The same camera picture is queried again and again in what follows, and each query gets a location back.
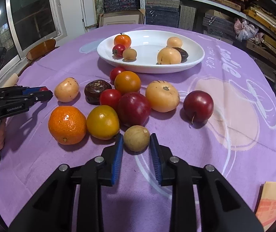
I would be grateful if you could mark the small pale yellow pepino melon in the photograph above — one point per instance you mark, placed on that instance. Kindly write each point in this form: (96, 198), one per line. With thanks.
(174, 42)

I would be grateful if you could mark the dark red plum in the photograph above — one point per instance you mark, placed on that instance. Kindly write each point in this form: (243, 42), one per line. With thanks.
(198, 106)
(134, 108)

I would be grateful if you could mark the grey wooden panel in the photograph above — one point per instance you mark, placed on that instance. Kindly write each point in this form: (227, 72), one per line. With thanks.
(187, 17)

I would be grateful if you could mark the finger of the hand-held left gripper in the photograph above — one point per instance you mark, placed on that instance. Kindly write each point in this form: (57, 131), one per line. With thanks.
(41, 96)
(31, 90)

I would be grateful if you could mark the cardboard box with framed board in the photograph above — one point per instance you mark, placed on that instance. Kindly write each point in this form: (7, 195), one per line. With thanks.
(121, 18)

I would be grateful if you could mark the orange mandarin with stem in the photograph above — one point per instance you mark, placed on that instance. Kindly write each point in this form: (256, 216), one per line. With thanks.
(122, 41)

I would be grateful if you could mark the white framed window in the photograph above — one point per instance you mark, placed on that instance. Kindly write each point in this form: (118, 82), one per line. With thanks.
(31, 12)

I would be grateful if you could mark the dark yellow tomato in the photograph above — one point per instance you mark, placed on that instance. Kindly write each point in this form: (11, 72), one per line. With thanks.
(102, 122)

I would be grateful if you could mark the orange tomato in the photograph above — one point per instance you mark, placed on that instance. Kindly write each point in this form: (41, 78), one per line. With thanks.
(127, 82)

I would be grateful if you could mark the small tan round fruit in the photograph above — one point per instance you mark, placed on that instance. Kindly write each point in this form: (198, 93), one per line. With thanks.
(136, 138)
(129, 54)

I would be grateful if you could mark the grey metal shelving rack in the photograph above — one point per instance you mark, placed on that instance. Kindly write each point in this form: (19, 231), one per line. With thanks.
(141, 4)

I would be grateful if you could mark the pink cloth bundle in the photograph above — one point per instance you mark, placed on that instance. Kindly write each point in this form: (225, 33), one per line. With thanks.
(244, 30)

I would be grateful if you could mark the stack of dark blue boxes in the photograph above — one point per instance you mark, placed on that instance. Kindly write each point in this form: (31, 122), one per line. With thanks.
(217, 26)
(162, 13)

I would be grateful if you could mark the yellow pepino melon with calyx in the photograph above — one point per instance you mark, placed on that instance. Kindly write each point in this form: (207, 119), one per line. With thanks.
(162, 96)

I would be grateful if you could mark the large yellow pepino melon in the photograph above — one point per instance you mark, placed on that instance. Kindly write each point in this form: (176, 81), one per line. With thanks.
(168, 56)

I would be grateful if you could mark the orange booklet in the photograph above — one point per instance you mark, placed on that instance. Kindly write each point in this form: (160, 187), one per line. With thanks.
(273, 203)

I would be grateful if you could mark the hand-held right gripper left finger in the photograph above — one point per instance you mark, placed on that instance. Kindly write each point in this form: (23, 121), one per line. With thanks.
(117, 159)

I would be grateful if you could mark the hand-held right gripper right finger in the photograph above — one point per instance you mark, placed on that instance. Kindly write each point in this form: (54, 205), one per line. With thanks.
(156, 159)

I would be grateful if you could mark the printed purple tablecloth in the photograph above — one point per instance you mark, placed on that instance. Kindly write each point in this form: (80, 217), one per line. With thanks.
(225, 137)

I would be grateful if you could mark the white oval plate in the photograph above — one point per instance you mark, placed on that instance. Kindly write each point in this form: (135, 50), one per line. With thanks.
(147, 50)

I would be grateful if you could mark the spotted yellow pepino melon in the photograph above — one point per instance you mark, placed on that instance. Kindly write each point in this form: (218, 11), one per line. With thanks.
(66, 90)

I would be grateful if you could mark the brown wooden chair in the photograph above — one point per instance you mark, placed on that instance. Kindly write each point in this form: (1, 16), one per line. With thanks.
(41, 49)

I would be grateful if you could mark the red tomato with green calyx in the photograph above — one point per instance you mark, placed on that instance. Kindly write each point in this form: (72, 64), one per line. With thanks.
(119, 50)

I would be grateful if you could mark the dark brown passion fruit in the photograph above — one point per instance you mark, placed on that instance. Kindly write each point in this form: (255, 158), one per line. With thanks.
(96, 91)
(184, 55)

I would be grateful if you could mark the white panel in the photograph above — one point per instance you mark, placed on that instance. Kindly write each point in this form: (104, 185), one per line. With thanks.
(89, 2)

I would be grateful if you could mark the stack of yellow wooden boxes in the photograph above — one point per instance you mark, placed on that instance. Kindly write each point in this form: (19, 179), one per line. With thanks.
(268, 21)

